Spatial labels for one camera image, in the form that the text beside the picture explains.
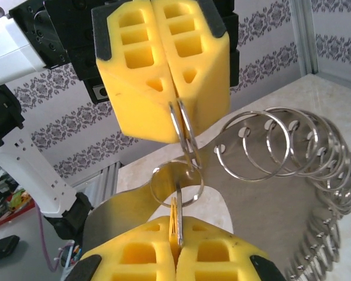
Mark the aluminium frame post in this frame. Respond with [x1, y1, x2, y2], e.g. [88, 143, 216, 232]
[291, 0, 325, 77]

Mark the red plastic tray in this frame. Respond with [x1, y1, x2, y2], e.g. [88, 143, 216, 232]
[0, 198, 36, 228]

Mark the silver split ring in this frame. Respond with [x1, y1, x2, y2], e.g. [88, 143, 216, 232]
[167, 98, 203, 173]

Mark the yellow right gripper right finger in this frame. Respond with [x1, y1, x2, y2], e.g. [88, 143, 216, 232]
[177, 218, 283, 281]

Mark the black handheld device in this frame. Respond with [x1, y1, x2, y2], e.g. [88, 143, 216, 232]
[0, 235, 20, 262]

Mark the aluminium floor rail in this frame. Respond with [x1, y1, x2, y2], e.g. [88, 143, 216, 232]
[71, 160, 124, 203]

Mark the key with yellow head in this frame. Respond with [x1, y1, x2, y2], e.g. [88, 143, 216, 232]
[150, 160, 205, 254]

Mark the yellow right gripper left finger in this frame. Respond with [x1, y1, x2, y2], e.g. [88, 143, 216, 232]
[66, 217, 176, 281]

